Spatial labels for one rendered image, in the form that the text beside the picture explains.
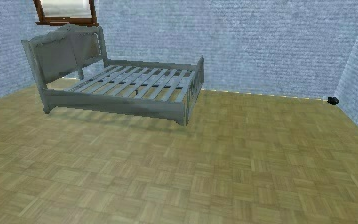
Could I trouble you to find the brown framed window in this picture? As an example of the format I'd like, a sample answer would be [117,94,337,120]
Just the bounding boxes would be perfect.
[32,0,99,27]

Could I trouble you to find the grey slatted bed frame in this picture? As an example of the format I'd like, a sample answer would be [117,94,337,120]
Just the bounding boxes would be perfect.
[21,23,205,127]

